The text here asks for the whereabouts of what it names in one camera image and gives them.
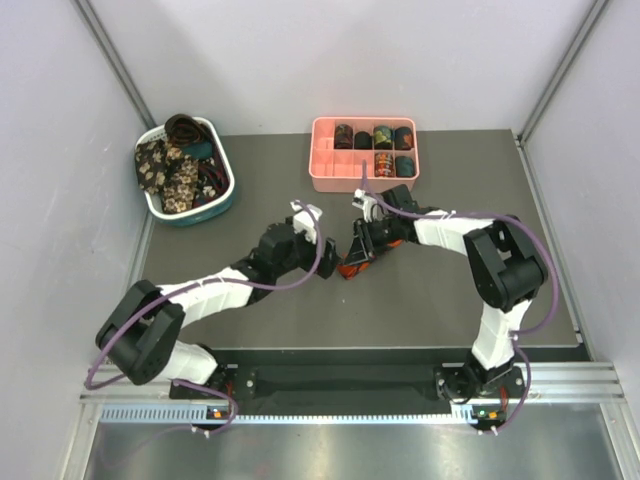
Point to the teal white laundry basket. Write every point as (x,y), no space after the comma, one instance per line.
(194,215)

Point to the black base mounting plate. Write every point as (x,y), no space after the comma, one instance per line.
(342,381)

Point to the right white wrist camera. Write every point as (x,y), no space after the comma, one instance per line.
(368,204)

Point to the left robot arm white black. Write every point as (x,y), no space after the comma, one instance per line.
(140,337)

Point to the red orange patterned rolled tie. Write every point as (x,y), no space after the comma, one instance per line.
(384,164)

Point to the dark brown rolled tie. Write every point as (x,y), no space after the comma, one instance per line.
(183,130)

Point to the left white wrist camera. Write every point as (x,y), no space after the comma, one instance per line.
(306,220)

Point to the brown floral tie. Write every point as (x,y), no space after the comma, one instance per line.
(164,169)

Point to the dark red floral rolled tie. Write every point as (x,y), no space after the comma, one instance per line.
(343,136)

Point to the pink compartment organizer box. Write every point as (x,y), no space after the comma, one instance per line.
(344,171)

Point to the dark teal tie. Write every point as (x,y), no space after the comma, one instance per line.
(202,151)

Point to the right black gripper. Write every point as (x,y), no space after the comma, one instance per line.
(361,239)

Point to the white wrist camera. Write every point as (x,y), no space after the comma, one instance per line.
(368,204)
(306,220)

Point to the grey slotted cable duct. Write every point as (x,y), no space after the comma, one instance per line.
(202,414)

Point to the dark green rolled tie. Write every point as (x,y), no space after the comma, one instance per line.
(405,166)

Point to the black rolled tie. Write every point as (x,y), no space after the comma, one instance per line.
(362,141)

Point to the teal orange leaf rolled tie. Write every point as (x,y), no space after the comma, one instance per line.
(403,138)

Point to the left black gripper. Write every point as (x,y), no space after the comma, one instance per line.
(329,258)

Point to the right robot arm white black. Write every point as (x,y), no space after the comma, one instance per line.
(506,267)

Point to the orange navy striped tie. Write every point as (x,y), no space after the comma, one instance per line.
(349,272)

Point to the green yellow leaf rolled tie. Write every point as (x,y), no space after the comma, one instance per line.
(383,137)

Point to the dark red striped tie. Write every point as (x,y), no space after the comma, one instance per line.
(212,181)

